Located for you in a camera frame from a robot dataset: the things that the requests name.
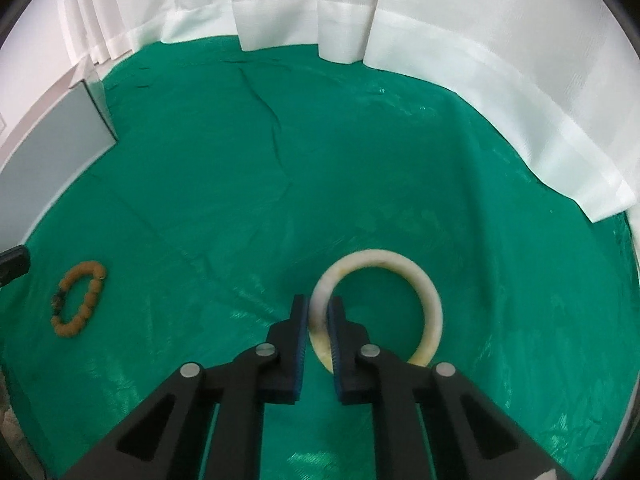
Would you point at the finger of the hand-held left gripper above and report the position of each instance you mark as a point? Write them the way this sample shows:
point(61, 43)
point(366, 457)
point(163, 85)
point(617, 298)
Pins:
point(12, 263)

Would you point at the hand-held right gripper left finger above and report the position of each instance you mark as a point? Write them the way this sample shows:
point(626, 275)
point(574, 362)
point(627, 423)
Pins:
point(301, 340)

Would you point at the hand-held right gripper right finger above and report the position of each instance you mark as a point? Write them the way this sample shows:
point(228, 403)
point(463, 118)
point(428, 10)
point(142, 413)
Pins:
point(334, 350)

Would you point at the white bangle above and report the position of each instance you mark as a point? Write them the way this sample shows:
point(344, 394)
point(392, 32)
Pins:
point(400, 259)

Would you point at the white cardboard box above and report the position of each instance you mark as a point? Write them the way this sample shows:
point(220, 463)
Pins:
point(55, 135)

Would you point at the green table cloth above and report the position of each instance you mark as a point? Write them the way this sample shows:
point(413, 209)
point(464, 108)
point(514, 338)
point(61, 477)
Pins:
point(350, 160)

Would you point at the white curtain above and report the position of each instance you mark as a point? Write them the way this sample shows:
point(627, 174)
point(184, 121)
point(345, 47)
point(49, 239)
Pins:
point(450, 20)

